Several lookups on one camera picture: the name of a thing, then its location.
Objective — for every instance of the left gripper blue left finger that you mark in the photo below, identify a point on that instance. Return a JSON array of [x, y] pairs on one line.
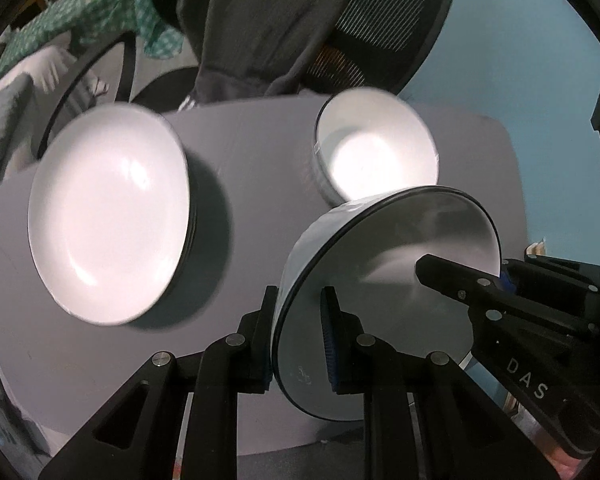
[[255, 360]]

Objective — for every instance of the white pillow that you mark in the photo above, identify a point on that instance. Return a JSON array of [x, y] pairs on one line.
[[46, 69]]

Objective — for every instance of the black office chair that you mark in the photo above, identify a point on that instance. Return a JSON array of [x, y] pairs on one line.
[[374, 43]]

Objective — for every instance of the dark grey hoodie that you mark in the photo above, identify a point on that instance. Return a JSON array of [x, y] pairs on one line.
[[249, 49]]

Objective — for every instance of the green checkered tablecloth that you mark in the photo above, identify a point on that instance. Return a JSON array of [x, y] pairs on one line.
[[88, 20]]

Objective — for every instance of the person right hand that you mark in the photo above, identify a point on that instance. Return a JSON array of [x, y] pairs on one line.
[[567, 467]]

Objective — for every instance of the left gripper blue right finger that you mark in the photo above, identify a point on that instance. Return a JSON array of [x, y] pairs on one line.
[[340, 331]]

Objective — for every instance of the white plate stack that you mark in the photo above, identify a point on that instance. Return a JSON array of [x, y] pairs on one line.
[[111, 213]]

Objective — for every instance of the white bowl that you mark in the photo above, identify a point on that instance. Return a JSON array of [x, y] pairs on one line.
[[368, 142], [367, 250]]

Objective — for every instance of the grey quilted blanket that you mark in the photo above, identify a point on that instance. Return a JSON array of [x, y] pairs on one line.
[[2, 129]]

